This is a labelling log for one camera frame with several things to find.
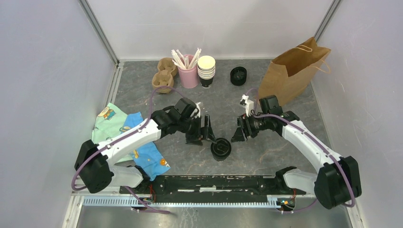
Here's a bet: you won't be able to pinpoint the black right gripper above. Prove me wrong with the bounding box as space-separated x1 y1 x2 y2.
230 112 269 143

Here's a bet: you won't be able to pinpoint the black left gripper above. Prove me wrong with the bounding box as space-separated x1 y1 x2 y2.
178 114 217 146

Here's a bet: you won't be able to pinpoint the black paper coffee cup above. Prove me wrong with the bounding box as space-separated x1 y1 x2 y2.
210 138 232 162

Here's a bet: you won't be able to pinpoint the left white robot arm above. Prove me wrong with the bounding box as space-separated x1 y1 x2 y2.
71 107 217 194

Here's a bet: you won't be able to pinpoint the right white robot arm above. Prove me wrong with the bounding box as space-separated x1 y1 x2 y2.
232 111 362 209

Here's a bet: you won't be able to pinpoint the brown paper takeout bag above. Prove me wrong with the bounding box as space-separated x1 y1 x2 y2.
258 37 331 106

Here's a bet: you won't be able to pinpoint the blue patterned cloth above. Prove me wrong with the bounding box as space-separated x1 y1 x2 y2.
119 112 170 181

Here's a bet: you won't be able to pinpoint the pink metal utensil cup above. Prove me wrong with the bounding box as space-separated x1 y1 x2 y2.
178 64 199 88

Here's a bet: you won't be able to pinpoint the stack of black lids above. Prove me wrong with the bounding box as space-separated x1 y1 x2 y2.
230 66 247 86

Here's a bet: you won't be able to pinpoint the stack of paper cups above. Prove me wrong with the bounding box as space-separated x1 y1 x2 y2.
197 56 216 88

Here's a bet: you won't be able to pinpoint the wooden stirrers in wrappers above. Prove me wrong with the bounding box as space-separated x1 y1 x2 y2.
171 48 202 70

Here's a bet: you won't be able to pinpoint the brown cardboard cup carriers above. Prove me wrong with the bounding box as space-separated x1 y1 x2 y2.
151 57 178 89

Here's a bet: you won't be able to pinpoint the green patterned cloth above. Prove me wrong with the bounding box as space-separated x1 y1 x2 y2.
91 103 139 164

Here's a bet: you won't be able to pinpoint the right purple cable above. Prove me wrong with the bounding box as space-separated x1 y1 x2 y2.
244 87 356 215

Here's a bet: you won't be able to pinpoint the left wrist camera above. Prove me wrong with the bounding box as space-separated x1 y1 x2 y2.
174 97 202 119

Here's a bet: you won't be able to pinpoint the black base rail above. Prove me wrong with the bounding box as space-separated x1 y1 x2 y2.
132 175 306 203

